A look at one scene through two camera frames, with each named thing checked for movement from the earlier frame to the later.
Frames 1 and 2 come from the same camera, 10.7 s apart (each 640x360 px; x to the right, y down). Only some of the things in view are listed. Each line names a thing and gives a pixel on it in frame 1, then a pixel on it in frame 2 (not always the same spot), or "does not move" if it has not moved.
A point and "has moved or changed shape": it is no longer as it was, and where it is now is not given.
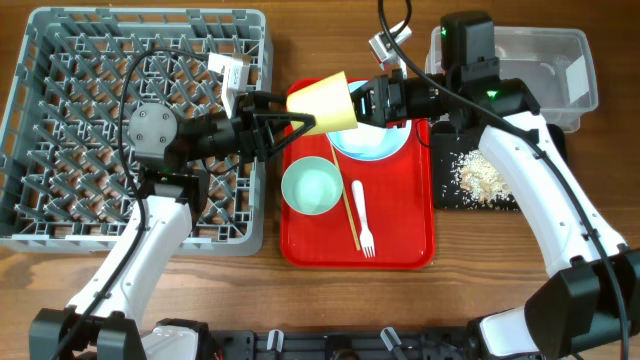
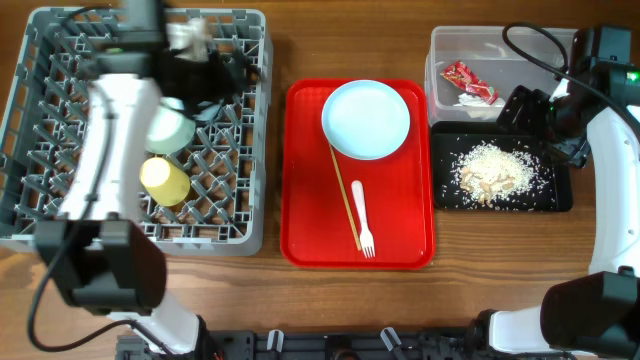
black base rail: x=393 y=344 does not move
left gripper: x=258 y=141 -> x=217 y=85
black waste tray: x=462 y=177 does not move
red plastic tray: x=384 y=218 does not move
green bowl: x=312 y=185 has moved or changed shape
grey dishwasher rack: x=73 y=177 does not move
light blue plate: x=368 y=142 does not move
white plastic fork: x=367 y=241 does not move
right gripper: x=393 y=90 -> x=536 y=101
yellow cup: x=327 y=100 has moved or changed shape
